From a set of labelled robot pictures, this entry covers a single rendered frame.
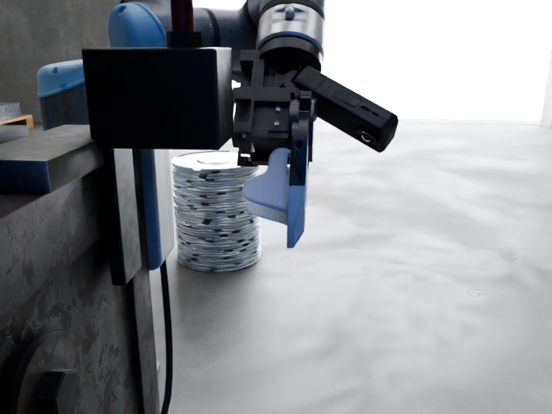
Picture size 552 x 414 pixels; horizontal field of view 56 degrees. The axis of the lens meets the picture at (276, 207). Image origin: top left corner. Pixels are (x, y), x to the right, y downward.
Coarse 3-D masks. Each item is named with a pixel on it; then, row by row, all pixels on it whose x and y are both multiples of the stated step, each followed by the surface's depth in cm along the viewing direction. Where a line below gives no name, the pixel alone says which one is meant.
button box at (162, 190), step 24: (144, 168) 48; (168, 168) 53; (144, 192) 49; (168, 192) 53; (168, 216) 53; (168, 240) 53; (168, 288) 54; (168, 312) 55; (168, 336) 55; (168, 360) 56; (168, 384) 56
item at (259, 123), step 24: (264, 48) 54; (288, 48) 53; (312, 48) 54; (264, 72) 54; (288, 72) 54; (240, 96) 51; (264, 96) 50; (288, 96) 50; (312, 96) 52; (240, 120) 51; (264, 120) 50; (288, 120) 49; (312, 120) 49; (240, 144) 51; (264, 144) 51; (288, 144) 50; (312, 144) 50
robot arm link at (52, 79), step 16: (64, 64) 88; (80, 64) 87; (48, 80) 86; (64, 80) 86; (80, 80) 87; (48, 96) 87; (64, 96) 87; (80, 96) 88; (48, 112) 88; (64, 112) 87; (80, 112) 88; (48, 128) 89
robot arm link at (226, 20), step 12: (216, 12) 62; (228, 12) 63; (240, 12) 64; (228, 24) 62; (240, 24) 63; (252, 24) 62; (228, 36) 62; (240, 36) 63; (252, 36) 63; (240, 48) 63; (252, 48) 64; (240, 72) 69
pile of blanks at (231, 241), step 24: (192, 192) 162; (216, 192) 161; (240, 192) 164; (192, 216) 165; (216, 216) 163; (240, 216) 166; (192, 240) 167; (216, 240) 165; (240, 240) 170; (192, 264) 170; (216, 264) 168; (240, 264) 171
